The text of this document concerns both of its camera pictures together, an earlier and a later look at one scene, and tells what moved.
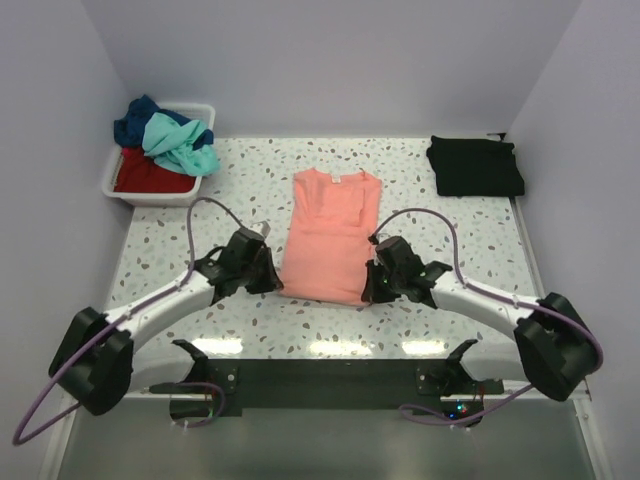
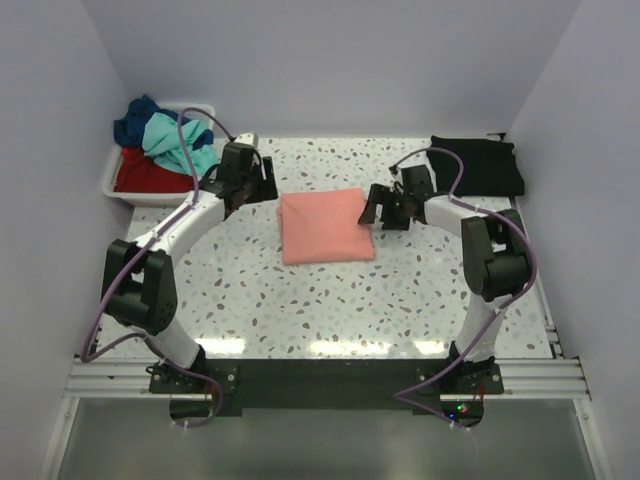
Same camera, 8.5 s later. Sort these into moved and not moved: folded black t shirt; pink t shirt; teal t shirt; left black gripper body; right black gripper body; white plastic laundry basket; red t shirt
Moved: pink t shirt; left black gripper body; right black gripper body
Not moved: folded black t shirt; white plastic laundry basket; teal t shirt; red t shirt
